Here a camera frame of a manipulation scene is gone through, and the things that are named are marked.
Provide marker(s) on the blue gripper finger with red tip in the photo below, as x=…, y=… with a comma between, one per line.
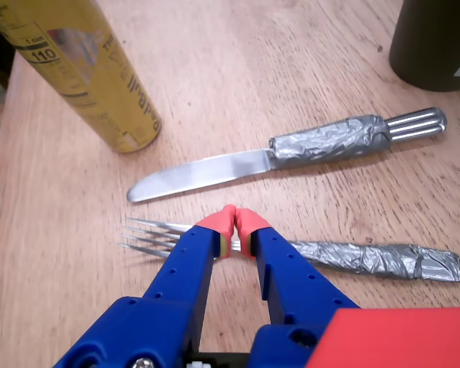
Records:
x=168, y=291
x=291, y=283

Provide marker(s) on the yellow drink can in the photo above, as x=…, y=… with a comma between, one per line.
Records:
x=80, y=76

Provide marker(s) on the red camera mount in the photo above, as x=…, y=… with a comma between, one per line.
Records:
x=398, y=341

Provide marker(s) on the gray glass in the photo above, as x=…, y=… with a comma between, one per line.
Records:
x=425, y=46

